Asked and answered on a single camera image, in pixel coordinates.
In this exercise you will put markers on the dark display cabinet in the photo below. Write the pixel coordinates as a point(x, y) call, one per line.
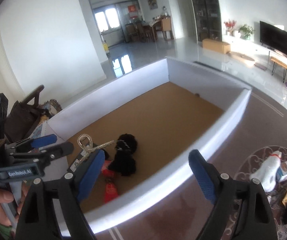
point(208, 20)

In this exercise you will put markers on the black flat television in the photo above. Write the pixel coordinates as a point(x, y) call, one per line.
point(273, 37)

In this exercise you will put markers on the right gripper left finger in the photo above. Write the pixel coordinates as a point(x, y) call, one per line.
point(38, 217)

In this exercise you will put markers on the dark brown bag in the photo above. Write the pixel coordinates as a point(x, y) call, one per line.
point(22, 121)

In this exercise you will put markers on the white plush toy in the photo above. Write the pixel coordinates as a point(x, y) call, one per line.
point(266, 174)

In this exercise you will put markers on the red candy wrapper pouch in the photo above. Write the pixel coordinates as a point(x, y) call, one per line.
point(111, 190)

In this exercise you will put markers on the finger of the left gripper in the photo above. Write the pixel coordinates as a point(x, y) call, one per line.
point(45, 156)
point(28, 144)

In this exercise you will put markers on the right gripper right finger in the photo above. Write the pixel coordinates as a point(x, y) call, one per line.
point(255, 219)

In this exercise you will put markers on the wooden dining table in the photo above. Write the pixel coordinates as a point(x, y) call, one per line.
point(163, 24)

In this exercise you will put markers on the white cardboard sorting box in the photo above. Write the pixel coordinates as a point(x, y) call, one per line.
point(171, 107)

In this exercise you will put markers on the green potted plant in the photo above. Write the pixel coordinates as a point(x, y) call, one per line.
point(247, 31)

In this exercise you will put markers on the black soap bar box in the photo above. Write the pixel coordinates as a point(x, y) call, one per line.
point(94, 161)

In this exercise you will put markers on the brown cardboard box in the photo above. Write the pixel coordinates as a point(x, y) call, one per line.
point(217, 46)

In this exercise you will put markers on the red flower vase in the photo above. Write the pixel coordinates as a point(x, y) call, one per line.
point(230, 26)

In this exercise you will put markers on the wooden bench hairpin legs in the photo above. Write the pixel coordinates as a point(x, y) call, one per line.
point(275, 63)

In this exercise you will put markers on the wall painting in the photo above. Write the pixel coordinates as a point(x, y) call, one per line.
point(152, 4)

